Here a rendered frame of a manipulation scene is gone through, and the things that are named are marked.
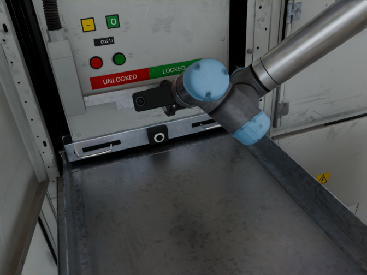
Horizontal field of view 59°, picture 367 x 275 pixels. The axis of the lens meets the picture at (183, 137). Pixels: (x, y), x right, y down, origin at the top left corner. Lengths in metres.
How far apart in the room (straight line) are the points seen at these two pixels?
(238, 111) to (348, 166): 0.92
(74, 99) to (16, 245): 0.35
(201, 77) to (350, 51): 0.70
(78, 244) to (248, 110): 0.46
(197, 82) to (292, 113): 0.61
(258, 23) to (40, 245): 0.92
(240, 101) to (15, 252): 0.58
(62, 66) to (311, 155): 0.91
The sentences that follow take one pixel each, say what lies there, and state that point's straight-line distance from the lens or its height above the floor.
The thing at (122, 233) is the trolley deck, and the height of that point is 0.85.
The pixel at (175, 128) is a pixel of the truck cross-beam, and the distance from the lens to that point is 1.01.
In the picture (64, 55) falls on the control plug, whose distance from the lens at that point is 0.78.
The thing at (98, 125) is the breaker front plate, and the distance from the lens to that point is 0.97.
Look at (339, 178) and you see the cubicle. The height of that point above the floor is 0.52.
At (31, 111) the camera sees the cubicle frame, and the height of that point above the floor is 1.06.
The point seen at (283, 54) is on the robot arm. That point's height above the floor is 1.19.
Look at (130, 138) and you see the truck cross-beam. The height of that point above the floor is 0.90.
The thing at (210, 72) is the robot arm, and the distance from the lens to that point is 0.58.
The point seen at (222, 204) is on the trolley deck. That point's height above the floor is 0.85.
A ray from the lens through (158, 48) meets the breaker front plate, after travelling 0.92.
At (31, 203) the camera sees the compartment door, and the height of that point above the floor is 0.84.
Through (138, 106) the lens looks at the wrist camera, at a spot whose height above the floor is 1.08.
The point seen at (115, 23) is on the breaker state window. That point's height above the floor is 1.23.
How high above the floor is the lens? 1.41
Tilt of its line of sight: 32 degrees down
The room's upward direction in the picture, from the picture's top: 4 degrees counter-clockwise
